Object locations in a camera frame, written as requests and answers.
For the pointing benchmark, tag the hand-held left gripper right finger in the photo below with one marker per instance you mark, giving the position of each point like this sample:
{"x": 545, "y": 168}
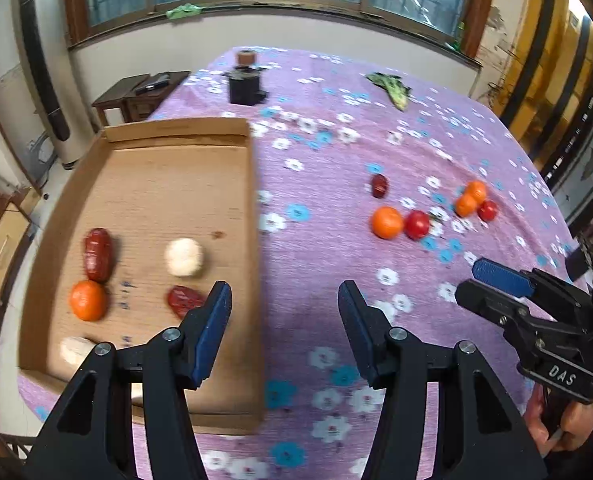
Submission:
{"x": 364, "y": 335}

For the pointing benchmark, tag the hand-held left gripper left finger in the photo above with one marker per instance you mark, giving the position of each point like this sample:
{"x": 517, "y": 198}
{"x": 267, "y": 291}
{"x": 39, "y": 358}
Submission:
{"x": 211, "y": 330}

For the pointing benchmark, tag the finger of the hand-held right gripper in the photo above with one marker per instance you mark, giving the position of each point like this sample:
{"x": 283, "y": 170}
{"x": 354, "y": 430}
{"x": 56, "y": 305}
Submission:
{"x": 501, "y": 277}
{"x": 481, "y": 300}

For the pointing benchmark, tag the wrinkled red date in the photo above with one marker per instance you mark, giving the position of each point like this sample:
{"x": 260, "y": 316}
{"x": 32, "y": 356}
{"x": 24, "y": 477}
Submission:
{"x": 184, "y": 301}

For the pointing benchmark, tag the red tomato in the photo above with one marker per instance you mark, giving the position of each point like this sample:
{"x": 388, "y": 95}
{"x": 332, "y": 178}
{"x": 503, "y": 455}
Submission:
{"x": 487, "y": 210}
{"x": 417, "y": 224}

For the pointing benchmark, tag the white steamed bun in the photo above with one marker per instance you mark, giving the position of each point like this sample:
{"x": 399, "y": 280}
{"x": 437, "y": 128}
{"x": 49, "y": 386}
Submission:
{"x": 185, "y": 257}

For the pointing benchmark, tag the orange mandarin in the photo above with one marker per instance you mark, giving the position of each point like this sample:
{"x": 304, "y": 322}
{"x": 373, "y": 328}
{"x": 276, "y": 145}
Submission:
{"x": 387, "y": 222}
{"x": 475, "y": 190}
{"x": 464, "y": 206}
{"x": 87, "y": 300}

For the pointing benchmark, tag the large red date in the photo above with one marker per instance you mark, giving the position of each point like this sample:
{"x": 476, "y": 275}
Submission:
{"x": 98, "y": 254}

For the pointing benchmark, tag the shallow cardboard tray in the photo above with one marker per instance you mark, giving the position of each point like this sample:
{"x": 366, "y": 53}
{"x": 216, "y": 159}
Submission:
{"x": 176, "y": 195}

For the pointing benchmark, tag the small dark red date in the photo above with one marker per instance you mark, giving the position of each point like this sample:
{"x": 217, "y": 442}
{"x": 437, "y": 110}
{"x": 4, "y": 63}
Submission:
{"x": 379, "y": 185}

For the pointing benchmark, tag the person's right hand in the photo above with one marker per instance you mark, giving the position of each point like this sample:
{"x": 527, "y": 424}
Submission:
{"x": 576, "y": 425}

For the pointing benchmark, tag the purple floral tablecloth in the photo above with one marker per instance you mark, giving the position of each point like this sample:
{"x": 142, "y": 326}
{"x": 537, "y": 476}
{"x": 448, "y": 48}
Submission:
{"x": 326, "y": 260}

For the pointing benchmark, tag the green leafy vegetable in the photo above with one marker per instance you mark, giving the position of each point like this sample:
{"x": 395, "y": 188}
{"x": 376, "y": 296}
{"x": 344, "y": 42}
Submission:
{"x": 391, "y": 87}

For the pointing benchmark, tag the yellow framed glass partition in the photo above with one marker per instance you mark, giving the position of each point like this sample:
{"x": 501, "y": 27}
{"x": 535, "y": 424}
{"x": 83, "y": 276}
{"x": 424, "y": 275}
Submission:
{"x": 541, "y": 60}

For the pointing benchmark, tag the low wooden cabinet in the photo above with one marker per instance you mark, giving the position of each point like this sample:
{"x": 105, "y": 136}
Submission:
{"x": 1, "y": 250}

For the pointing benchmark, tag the dark wooden side table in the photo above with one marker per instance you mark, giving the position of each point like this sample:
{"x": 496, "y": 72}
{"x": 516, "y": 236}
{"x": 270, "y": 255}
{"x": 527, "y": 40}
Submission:
{"x": 136, "y": 100}

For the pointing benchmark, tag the green bottle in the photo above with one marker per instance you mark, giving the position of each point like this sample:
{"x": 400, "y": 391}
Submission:
{"x": 459, "y": 35}

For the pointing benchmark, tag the black block with brown roller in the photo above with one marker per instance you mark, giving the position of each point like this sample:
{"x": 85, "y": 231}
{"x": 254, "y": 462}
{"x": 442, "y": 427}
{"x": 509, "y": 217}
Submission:
{"x": 246, "y": 82}

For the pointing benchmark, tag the flat black device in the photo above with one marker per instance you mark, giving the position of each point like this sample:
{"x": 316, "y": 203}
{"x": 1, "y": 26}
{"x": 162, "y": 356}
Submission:
{"x": 151, "y": 82}

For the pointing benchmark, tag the white standing air conditioner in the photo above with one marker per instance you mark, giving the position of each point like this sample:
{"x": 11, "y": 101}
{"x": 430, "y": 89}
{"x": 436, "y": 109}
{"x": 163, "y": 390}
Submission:
{"x": 41, "y": 75}

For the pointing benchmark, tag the green cloth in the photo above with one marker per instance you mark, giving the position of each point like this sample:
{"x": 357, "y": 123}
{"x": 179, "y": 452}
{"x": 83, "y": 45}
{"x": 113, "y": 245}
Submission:
{"x": 183, "y": 10}

